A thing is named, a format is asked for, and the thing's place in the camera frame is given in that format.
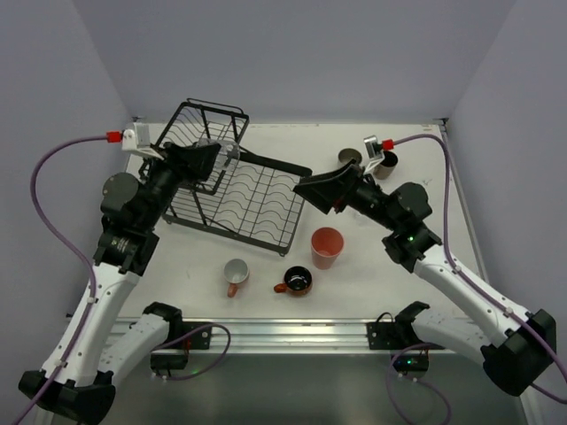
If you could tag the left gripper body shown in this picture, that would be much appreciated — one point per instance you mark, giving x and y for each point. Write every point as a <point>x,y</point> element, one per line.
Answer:
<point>178,159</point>

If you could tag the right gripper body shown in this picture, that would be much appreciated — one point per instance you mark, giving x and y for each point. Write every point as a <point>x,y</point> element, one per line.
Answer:
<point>348,187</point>

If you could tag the clear glass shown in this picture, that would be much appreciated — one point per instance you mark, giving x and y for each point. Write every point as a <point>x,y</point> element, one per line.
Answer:
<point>226,152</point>

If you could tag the white and brown cup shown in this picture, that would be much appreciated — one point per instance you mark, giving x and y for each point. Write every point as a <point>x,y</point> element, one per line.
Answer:
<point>347,155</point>

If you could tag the brown mug with handle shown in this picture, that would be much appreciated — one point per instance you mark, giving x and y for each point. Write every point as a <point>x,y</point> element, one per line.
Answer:
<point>385,168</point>

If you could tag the tall pink cup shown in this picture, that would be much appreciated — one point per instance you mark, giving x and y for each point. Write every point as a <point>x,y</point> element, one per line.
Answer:
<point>326,245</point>

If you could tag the red orange mug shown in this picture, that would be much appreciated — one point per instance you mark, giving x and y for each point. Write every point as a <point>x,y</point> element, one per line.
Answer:
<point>297,281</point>

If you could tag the pink mug white inside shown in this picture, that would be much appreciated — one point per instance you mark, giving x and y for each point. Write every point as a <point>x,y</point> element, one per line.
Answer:
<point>235,272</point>

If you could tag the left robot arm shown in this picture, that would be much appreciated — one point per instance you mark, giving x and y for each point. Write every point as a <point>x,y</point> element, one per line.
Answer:
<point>79,380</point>

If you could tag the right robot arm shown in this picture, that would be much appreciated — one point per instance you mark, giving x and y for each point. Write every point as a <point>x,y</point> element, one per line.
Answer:
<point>514,345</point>

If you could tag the right control box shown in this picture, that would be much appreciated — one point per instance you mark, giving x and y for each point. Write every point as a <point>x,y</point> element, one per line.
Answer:
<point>412,365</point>

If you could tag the control box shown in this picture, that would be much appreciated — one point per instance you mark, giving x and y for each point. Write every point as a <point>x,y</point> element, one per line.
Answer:
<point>412,365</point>
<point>165,363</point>

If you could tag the left control box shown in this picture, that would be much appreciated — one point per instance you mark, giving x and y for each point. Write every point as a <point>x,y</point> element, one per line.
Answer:
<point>165,363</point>

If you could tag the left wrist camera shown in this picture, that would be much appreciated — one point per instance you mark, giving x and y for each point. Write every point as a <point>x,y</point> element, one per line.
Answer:
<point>136,141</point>

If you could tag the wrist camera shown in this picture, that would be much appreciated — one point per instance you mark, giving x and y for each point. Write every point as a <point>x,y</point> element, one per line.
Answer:
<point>375,151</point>
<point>136,141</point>

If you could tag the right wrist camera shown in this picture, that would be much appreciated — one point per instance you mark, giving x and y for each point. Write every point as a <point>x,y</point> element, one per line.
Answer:
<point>375,151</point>

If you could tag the black wire dish rack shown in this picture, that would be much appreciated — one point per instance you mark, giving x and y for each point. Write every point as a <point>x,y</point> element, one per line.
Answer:
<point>250,198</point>

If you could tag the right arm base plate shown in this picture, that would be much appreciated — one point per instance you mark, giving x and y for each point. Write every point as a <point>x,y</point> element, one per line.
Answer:
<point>390,335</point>

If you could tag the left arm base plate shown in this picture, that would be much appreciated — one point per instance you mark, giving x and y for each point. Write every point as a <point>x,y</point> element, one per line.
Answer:
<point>197,336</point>

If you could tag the aluminium mounting rail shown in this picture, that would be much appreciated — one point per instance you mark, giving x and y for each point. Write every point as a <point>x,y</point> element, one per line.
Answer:
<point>314,372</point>

